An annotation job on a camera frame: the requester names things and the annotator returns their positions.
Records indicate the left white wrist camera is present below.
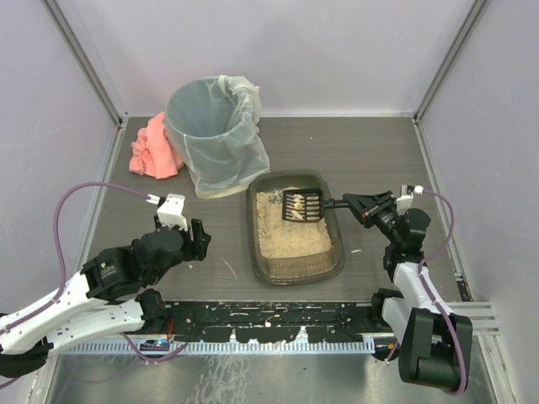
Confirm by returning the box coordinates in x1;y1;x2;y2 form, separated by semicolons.
146;194;189;231

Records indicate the black slotted litter scoop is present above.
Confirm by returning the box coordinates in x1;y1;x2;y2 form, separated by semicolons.
281;189;350;223

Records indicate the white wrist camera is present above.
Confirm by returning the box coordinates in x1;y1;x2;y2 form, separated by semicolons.
146;194;189;231
395;184;424;210

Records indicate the black taped base rail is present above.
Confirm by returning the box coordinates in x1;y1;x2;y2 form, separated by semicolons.
120;299;422;344

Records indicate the bin with translucent bag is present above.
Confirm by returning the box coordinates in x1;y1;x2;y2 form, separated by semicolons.
164;75;270;199

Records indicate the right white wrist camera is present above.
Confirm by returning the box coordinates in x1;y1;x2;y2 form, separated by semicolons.
395;184;424;210

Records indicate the beige cat litter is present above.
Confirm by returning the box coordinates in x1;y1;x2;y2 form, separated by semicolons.
255;189;333;259

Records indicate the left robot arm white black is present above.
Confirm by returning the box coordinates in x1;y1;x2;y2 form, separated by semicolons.
1;219;211;379

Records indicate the dark translucent litter box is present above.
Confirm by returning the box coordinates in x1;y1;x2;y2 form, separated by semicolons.
246;169;345;285

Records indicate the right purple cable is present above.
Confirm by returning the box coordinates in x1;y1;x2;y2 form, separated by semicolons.
420;188;471;395

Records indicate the purple cable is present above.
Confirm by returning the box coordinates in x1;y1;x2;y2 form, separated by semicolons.
0;181;189;388
420;188;471;395

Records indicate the pink cloth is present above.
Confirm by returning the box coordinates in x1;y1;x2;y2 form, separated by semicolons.
129;112;184;180

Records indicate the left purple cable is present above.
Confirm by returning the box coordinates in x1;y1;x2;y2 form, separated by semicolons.
0;181;189;388

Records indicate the grey slotted cable duct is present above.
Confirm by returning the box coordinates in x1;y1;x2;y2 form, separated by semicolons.
64;338;376;355

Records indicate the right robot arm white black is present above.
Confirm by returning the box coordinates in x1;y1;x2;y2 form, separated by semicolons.
343;192;473;395

